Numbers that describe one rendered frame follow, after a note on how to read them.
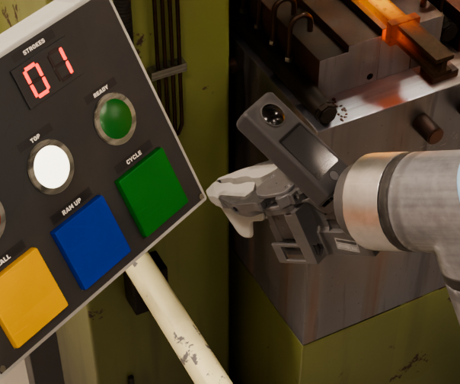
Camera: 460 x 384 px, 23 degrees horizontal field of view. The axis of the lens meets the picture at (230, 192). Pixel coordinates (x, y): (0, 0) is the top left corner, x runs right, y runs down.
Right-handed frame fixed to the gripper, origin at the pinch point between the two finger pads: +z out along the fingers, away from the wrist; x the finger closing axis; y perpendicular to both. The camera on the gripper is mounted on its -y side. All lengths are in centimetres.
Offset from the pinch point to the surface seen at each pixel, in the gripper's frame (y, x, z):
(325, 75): 5.2, 36.2, 14.0
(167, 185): 1.1, 1.8, 10.3
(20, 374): 58, 20, 113
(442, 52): 6.8, 42.9, -0.5
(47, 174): -8.4, -11.0, 10.6
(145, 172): -1.8, -0.1, 10.3
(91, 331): 36, 12, 63
